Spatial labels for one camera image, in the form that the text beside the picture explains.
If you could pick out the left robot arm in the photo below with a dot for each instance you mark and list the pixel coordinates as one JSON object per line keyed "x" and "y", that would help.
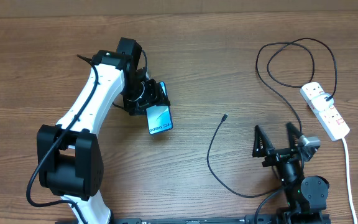
{"x": 70, "y": 165}

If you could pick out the white power strip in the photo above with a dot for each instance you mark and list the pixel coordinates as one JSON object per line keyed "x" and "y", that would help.
{"x": 330, "y": 119}

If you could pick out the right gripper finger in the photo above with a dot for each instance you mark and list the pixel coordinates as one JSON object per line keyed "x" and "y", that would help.
{"x": 293, "y": 134}
{"x": 262, "y": 144}

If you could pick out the white charger plug adapter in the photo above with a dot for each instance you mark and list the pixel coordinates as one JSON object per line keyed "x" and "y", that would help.
{"x": 321, "y": 102}

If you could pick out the Samsung Galaxy smartphone blue screen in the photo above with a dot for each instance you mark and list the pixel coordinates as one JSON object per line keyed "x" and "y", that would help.
{"x": 159, "y": 117}

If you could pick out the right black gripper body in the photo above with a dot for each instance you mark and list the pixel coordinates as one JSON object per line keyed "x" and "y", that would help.
{"x": 275, "y": 156}

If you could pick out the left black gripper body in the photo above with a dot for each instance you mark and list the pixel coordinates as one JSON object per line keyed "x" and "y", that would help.
{"x": 141, "y": 95}

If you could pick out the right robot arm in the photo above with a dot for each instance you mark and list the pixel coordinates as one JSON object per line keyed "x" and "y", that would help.
{"x": 306, "y": 196}

